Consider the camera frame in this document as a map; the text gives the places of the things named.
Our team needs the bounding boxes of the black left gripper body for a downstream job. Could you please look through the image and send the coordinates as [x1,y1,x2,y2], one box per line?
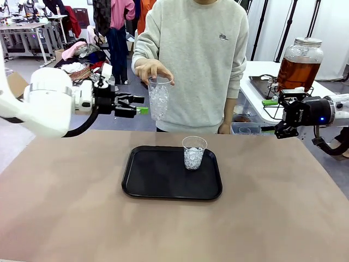
[94,85,118,115]

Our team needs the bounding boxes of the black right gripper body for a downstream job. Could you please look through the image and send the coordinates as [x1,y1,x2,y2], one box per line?
[283,97,332,128]

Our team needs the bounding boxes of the tall clear iced cup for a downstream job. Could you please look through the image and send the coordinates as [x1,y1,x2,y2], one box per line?
[148,77,173,122]

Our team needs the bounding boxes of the short clear iced cup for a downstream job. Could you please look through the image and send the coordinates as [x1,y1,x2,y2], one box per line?
[182,136,208,171]

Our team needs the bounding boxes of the person's right forearm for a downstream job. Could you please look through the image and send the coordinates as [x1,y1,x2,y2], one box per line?
[131,38,162,72]

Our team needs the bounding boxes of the person's left forearm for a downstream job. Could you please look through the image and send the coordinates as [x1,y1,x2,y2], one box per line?
[221,61,247,126]

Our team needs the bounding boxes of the glass tea drink dispenser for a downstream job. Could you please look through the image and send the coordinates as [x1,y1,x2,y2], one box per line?
[268,37,324,93]

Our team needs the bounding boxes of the person's right hand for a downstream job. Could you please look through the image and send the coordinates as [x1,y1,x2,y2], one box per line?
[135,59,176,86]

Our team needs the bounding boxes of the person's left hand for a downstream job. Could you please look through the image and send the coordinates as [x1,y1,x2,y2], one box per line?
[218,122,233,135]

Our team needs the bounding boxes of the dark metal tray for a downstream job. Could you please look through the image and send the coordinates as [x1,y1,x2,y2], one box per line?
[248,75,280,100]

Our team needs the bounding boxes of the white side table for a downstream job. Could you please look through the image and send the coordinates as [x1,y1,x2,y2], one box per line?
[239,60,349,129]

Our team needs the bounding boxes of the pile of mixed clothes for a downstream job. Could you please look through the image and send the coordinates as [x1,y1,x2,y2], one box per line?
[54,40,120,91]

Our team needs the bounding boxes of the dark blue hanging trousers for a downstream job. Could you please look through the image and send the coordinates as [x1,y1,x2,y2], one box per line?
[106,27,129,85]

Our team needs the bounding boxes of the person in grey sweatshirt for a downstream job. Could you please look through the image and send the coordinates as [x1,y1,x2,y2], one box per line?
[131,0,250,134]

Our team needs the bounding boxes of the black light stand pole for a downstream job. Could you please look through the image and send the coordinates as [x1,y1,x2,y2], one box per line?
[275,0,298,63]
[306,0,322,38]
[251,0,269,62]

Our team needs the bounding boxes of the black plastic serving tray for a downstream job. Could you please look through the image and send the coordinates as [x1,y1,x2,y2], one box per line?
[122,145,223,201]

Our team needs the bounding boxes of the red garment on chair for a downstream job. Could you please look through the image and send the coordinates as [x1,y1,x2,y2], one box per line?
[65,5,83,39]

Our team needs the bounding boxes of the dark patterned hanging garment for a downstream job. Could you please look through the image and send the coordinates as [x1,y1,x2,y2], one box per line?
[92,0,112,37]

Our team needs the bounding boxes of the orange hanging garment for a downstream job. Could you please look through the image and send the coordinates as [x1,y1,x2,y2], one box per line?
[137,0,158,35]

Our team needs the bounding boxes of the pink hanging garment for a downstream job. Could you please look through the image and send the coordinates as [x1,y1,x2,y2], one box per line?
[110,0,136,31]

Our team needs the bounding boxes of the flat brown cardboard box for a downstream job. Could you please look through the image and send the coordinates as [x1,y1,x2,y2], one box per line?
[5,72,30,99]

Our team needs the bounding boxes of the white background desk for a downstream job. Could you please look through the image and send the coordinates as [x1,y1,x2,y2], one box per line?
[40,14,69,44]

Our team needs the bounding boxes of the person in dark striped jacket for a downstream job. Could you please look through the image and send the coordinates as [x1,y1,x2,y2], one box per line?
[237,0,253,16]

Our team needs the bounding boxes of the background person in dark clothes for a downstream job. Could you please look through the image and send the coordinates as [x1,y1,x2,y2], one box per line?
[43,0,67,16]

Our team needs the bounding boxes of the grey-framed white desk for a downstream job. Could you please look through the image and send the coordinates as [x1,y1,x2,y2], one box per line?
[0,22,57,65]

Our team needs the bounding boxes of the black wire dispenser stand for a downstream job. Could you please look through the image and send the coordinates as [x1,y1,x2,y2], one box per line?
[262,86,315,121]

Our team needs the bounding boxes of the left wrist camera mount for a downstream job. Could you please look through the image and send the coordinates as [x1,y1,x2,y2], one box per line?
[93,63,113,88]

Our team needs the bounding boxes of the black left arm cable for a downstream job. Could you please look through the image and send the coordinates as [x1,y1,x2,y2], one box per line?
[0,107,100,138]

